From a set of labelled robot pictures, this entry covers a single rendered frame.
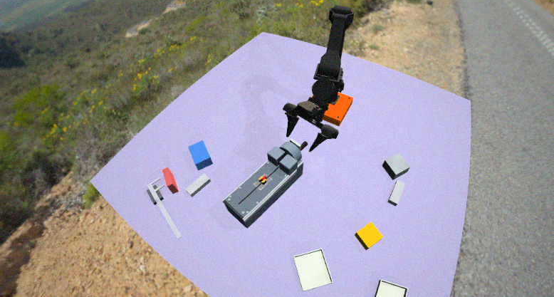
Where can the blue rectangular block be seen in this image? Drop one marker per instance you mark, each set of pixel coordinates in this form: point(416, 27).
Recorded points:
point(200, 155)

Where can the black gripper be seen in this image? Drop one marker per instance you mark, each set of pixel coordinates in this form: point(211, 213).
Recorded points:
point(327, 131)

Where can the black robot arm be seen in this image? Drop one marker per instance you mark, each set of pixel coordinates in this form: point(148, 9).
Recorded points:
point(328, 72)

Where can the yellow square block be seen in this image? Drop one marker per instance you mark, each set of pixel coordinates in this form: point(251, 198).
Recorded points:
point(368, 235)

